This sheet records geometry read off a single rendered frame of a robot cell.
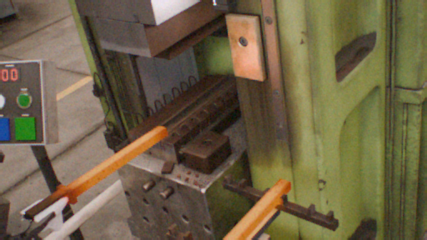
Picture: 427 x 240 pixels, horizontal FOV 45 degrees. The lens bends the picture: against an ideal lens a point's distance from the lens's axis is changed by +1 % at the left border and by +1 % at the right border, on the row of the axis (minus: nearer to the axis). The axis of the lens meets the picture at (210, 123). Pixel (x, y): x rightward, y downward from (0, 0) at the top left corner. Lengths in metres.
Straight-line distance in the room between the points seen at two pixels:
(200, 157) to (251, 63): 0.31
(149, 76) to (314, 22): 0.72
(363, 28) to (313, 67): 0.37
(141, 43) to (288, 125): 0.45
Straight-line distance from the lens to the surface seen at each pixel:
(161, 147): 1.55
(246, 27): 1.28
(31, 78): 1.78
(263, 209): 1.19
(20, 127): 1.80
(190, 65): 1.90
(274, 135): 1.42
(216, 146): 1.47
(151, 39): 1.36
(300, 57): 1.26
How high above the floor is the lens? 1.80
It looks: 31 degrees down
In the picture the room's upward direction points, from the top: 11 degrees counter-clockwise
